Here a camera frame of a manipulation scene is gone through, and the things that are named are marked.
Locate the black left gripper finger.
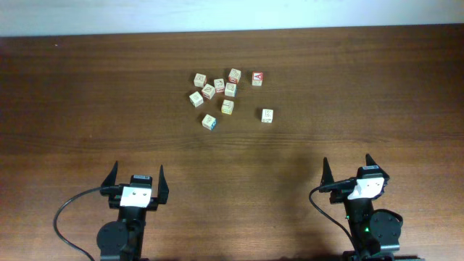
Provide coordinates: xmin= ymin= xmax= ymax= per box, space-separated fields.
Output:
xmin=101 ymin=161 xmax=118 ymax=188
xmin=157 ymin=165 xmax=169 ymax=204

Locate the blue number five block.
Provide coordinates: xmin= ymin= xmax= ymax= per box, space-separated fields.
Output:
xmin=202 ymin=114 xmax=217 ymax=131

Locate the letter K wooden block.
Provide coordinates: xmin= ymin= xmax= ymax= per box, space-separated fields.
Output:
xmin=261 ymin=109 xmax=273 ymax=123

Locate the yellow edged wooden block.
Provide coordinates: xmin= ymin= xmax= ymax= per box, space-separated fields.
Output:
xmin=221 ymin=99 xmax=234 ymax=115

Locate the red letter A block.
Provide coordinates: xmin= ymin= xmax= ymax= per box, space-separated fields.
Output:
xmin=252 ymin=71 xmax=264 ymax=86

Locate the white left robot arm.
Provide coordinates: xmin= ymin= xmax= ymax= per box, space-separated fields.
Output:
xmin=96 ymin=163 xmax=169 ymax=261

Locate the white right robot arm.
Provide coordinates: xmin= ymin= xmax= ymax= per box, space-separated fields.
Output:
xmin=318 ymin=154 xmax=403 ymax=260

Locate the green letter wooden block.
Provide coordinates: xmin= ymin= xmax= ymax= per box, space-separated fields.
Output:
xmin=189 ymin=91 xmax=204 ymax=107

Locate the leaf wooden block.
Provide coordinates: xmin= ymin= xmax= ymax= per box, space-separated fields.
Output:
xmin=202 ymin=83 xmax=216 ymax=100

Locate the butterfly wooden block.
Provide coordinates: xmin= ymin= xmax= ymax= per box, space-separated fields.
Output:
xmin=194 ymin=73 xmax=207 ymax=88

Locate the baseball wooden block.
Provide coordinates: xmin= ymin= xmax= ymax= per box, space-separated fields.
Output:
xmin=213 ymin=78 xmax=225 ymax=93

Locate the snail wooden block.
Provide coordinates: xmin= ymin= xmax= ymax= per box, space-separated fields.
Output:
xmin=224 ymin=83 xmax=237 ymax=97

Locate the elephant wooden block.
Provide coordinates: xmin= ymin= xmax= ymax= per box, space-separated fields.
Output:
xmin=228 ymin=68 xmax=241 ymax=84

